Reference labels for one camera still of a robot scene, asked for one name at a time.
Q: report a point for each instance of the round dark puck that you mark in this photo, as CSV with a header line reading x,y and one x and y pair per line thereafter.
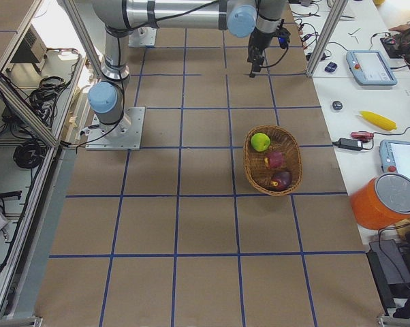
x,y
337,105

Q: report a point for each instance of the teach pendant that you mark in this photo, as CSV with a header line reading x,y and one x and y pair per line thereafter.
x,y
369,68
395,156

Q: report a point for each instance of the black power adapter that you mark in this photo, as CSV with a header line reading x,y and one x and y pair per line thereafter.
x,y
348,144

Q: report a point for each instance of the lower teach pendant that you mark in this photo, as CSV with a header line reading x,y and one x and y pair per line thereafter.
x,y
395,156

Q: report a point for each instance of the aluminium frame post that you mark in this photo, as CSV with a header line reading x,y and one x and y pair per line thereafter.
x,y
325,35

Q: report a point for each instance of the dark purple apple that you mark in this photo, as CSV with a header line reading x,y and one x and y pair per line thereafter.
x,y
281,180

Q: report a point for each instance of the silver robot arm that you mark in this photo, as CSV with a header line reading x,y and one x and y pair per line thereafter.
x,y
260,21

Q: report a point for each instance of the red small tool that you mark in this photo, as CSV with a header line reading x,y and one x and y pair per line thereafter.
x,y
363,136

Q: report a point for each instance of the green apple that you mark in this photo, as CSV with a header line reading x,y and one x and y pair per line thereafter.
x,y
260,142

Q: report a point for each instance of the woven wicker basket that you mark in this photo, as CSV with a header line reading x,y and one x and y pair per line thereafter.
x,y
255,170

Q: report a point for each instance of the yellow toy corn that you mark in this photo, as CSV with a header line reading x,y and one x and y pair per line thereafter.
x,y
378,120

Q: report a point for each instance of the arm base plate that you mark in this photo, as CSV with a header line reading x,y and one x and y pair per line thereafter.
x,y
142,37
126,136

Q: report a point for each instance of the orange bucket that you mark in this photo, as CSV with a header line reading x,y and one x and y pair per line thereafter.
x,y
384,201

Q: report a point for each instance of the red apple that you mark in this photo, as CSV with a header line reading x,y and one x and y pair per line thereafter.
x,y
274,159

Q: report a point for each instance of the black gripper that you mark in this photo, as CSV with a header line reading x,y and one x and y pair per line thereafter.
x,y
259,40

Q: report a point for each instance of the upper teach pendant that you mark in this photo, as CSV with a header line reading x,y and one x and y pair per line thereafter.
x,y
369,68

